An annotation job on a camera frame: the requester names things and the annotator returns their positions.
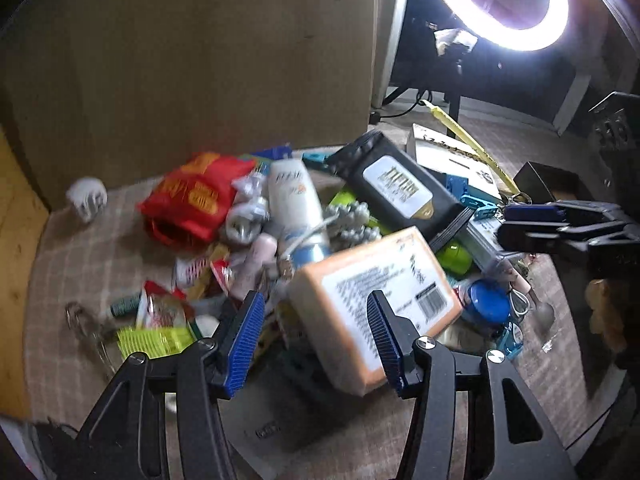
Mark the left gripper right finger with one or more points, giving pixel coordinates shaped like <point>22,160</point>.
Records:
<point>509,434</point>

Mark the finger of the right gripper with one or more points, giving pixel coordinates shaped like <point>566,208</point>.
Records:
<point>557,238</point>
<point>561,211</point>

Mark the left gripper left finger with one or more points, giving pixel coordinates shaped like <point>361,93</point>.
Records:
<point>124,435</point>

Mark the black storage tray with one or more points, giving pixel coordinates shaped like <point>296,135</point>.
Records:
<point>546,184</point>

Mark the yellow folding ruler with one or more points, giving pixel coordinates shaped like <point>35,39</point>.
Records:
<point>466,138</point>

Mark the green tube bottle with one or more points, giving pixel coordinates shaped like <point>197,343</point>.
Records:
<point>454,258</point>

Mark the yellow shuttlecock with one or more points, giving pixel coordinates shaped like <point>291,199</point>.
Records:
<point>164,341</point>

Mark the white cardboard box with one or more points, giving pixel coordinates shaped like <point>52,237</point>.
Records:
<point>445,156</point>

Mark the black wet wipes pack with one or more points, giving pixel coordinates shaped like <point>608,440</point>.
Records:
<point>398,191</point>

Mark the light stand tripod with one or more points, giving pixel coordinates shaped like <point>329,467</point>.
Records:
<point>427,59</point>

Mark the red snack bag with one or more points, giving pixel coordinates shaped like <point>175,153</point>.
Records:
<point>189,205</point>

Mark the white blue spray bottle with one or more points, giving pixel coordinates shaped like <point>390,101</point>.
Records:
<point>295,206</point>

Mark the white wall plug adapter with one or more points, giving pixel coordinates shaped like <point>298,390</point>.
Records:
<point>88,197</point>

